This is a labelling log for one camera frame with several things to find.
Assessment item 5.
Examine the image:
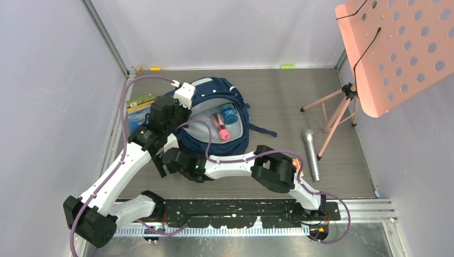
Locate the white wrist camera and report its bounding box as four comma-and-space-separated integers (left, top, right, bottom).
163, 133, 179, 152
171, 80, 196, 110

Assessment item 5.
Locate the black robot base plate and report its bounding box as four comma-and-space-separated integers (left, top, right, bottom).
142, 199, 341, 229

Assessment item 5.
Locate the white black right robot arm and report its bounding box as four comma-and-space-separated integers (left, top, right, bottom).
153, 145, 327, 220

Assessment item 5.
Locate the navy blue backpack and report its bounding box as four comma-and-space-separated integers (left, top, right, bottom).
175, 77, 277, 156

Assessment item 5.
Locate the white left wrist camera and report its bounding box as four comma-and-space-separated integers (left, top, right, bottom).
171, 80, 196, 110

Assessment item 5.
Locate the pink perforated stand board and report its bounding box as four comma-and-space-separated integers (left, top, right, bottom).
335, 1, 453, 118

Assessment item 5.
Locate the blue lidded round container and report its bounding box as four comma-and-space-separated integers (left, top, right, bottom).
221, 103, 238, 125

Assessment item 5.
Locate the pink pencil case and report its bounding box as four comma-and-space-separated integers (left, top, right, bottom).
211, 112, 230, 141

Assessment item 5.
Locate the small wooden cube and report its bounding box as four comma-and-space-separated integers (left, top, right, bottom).
134, 65, 143, 74

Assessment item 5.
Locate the orange spiral notepad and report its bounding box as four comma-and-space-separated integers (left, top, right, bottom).
292, 158, 304, 176

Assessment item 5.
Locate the silver metal cylinder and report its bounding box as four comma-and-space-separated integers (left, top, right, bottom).
302, 128, 321, 182

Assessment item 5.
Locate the blue green landscape book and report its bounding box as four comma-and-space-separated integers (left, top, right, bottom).
126, 94, 155, 133

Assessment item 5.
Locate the black thin stand cable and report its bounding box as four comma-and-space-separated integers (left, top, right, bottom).
335, 0, 382, 96

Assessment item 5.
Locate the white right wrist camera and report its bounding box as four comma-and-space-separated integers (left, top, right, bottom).
163, 133, 179, 152

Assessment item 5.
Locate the aluminium frame rail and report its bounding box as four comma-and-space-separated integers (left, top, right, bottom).
80, 0, 130, 77

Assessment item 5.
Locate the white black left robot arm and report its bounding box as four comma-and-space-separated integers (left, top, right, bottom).
63, 95, 192, 248

